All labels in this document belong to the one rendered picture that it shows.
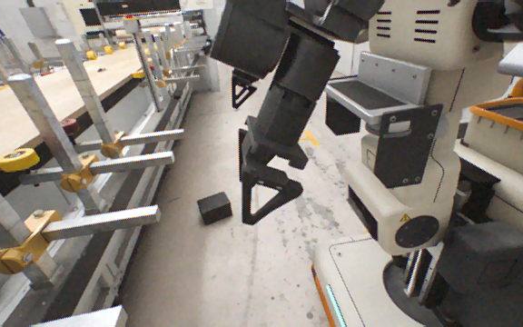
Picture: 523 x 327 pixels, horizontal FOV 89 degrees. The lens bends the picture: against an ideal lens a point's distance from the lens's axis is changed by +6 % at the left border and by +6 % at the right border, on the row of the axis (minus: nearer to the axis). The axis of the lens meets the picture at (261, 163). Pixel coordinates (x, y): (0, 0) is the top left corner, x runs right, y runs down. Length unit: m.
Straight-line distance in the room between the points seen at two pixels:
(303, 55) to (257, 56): 0.05
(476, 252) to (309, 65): 0.55
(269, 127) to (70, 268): 0.67
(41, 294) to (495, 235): 0.99
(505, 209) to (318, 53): 0.67
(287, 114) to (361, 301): 0.91
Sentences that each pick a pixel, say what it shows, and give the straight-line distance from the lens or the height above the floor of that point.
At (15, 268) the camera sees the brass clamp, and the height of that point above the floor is 0.80.
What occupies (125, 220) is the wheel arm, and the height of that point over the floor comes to 0.82.
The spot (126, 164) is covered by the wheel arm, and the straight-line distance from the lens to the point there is 0.90.
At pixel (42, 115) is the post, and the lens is 0.86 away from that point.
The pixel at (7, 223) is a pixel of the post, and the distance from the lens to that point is 0.73.
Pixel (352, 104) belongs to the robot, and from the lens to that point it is 0.52.
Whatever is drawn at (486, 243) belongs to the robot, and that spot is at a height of 0.75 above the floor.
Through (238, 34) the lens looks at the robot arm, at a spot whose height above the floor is 1.19.
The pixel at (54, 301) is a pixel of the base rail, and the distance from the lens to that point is 0.79.
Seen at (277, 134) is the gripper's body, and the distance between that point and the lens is 0.28.
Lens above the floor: 1.21
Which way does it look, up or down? 31 degrees down
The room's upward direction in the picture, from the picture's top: 6 degrees counter-clockwise
